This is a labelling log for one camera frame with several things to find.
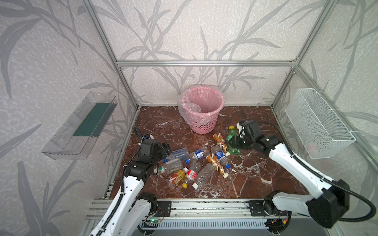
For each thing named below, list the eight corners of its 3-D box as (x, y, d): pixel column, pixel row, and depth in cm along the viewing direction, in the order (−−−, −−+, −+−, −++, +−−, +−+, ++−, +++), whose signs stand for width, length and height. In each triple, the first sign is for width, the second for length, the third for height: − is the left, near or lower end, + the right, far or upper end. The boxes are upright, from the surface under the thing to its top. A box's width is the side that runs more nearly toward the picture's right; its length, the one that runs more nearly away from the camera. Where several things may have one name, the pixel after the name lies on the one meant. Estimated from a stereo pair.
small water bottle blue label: (220, 171, 88) (221, 168, 85) (211, 149, 98) (211, 146, 94) (230, 168, 89) (231, 165, 86) (219, 146, 99) (220, 143, 95)
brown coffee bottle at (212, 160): (224, 180, 84) (225, 177, 80) (205, 159, 92) (205, 156, 88) (228, 176, 86) (229, 173, 82) (209, 156, 94) (210, 152, 90)
